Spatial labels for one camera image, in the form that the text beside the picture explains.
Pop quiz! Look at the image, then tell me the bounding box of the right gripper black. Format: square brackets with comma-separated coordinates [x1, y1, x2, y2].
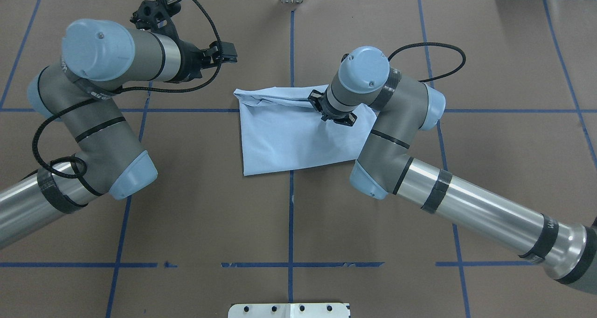
[308, 90, 357, 126]

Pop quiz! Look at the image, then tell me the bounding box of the light blue t-shirt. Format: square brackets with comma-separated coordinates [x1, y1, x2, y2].
[233, 87, 376, 176]

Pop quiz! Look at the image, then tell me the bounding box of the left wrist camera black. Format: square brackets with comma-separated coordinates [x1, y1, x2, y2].
[130, 0, 181, 37]

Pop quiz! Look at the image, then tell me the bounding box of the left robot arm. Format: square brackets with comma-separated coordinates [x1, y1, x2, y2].
[1, 19, 237, 248]

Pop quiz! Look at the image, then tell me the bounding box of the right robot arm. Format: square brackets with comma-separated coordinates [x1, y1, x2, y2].
[308, 46, 597, 294]

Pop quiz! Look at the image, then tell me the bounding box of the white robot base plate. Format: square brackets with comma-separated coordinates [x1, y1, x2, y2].
[228, 303, 351, 318]

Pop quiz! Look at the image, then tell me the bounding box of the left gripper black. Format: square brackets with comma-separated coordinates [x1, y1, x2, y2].
[177, 40, 237, 83]

